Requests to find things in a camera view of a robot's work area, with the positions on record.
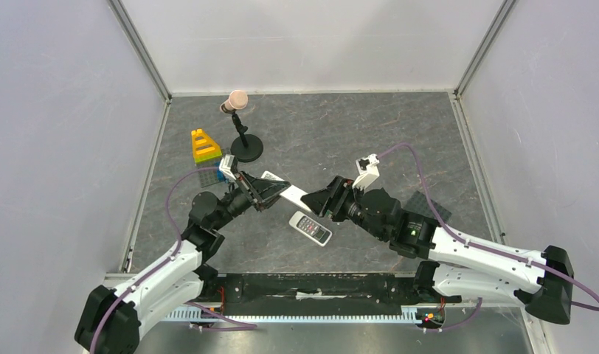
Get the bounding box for purple cable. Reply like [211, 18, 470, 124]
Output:
[88, 166, 222, 354]
[376, 142, 599, 313]

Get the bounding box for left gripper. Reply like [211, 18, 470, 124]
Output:
[212, 169, 291, 231]

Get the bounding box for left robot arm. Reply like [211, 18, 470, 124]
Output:
[74, 171, 291, 353]

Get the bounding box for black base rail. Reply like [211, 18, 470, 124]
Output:
[201, 272, 463, 318]

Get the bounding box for white grey remote control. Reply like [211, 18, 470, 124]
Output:
[288, 211, 333, 247]

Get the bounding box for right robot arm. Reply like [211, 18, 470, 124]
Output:
[301, 176, 574, 325]

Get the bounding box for blue toy brick block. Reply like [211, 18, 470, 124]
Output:
[195, 148, 230, 187]

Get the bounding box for pink microphone on stand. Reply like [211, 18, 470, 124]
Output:
[220, 90, 264, 163]

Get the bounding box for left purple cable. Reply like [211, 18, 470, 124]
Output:
[88, 166, 222, 354]

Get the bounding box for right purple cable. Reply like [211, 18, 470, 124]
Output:
[376, 142, 599, 313]

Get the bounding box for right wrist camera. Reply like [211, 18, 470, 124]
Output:
[353, 153, 380, 191]

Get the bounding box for yellow toy brick tower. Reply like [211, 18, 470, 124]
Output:
[191, 129, 223, 164]

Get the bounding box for white cable duct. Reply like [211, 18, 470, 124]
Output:
[161, 305, 443, 327]

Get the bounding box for long white remote control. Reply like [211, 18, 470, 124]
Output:
[261, 170, 312, 212]

